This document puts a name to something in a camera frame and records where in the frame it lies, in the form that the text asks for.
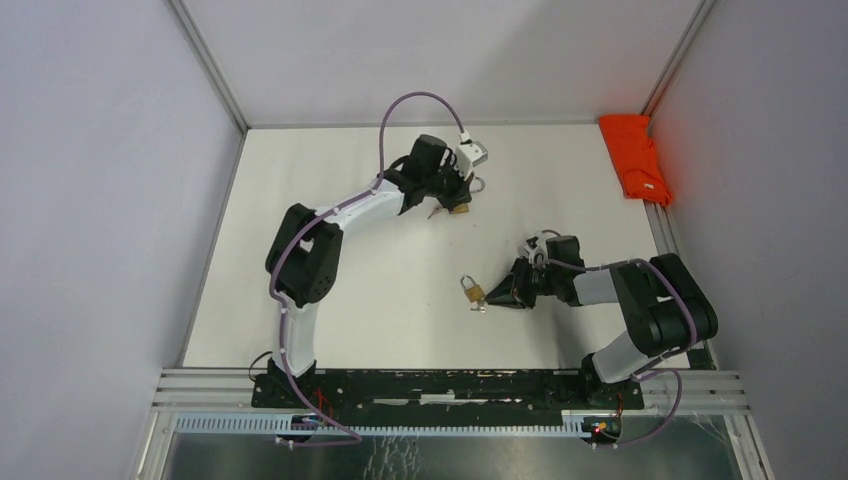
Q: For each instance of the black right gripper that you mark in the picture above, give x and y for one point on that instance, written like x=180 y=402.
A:
x=512 y=290

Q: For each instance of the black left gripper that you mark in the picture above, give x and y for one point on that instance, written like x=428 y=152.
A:
x=461 y=194

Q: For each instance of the large brass padlock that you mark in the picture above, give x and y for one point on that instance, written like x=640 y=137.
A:
x=473 y=186

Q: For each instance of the silver key bunch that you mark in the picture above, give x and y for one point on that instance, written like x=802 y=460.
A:
x=435 y=211

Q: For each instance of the small brass padlock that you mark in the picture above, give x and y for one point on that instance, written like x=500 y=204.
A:
x=472 y=290

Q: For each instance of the small keys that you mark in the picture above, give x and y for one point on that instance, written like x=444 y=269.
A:
x=478 y=307

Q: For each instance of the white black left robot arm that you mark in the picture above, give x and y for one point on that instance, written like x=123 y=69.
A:
x=304 y=257

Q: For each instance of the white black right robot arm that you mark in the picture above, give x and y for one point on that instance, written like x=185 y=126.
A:
x=665 y=312

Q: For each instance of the orange folded cloth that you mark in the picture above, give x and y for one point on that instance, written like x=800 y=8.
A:
x=634 y=158

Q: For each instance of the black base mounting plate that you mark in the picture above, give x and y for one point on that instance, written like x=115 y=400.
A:
x=442 y=398

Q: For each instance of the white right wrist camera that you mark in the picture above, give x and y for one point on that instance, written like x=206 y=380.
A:
x=534 y=250

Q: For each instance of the left aluminium corner post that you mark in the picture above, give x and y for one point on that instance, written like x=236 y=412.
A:
x=208 y=64

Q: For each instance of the aluminium corner frame post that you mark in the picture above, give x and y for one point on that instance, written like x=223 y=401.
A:
x=678 y=56

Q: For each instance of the aluminium front frame rail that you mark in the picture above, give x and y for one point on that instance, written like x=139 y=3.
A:
x=219 y=401

